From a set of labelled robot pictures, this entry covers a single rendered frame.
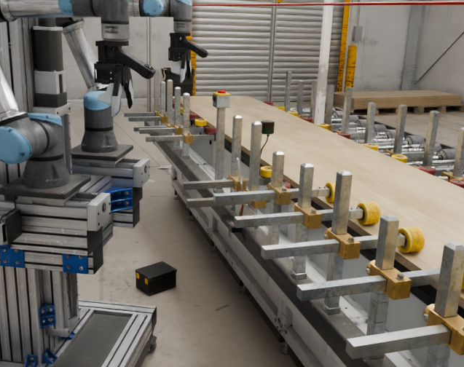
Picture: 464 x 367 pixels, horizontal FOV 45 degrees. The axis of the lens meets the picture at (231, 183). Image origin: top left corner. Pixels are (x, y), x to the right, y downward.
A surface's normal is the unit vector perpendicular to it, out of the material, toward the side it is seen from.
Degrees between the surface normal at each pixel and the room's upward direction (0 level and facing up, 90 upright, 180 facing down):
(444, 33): 90
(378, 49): 90
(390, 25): 90
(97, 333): 0
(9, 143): 97
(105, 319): 0
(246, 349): 0
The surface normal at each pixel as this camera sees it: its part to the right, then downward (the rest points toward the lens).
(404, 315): -0.95, 0.05
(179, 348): 0.04, -0.96
